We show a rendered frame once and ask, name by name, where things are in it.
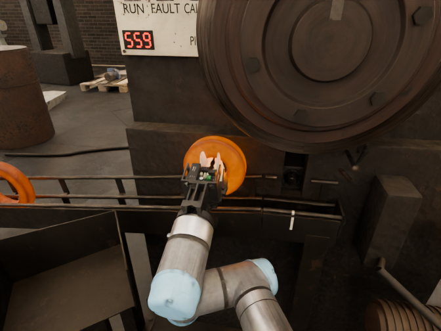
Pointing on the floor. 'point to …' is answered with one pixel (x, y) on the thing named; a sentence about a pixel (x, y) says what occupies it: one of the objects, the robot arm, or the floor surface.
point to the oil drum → (21, 101)
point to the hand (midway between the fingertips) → (214, 160)
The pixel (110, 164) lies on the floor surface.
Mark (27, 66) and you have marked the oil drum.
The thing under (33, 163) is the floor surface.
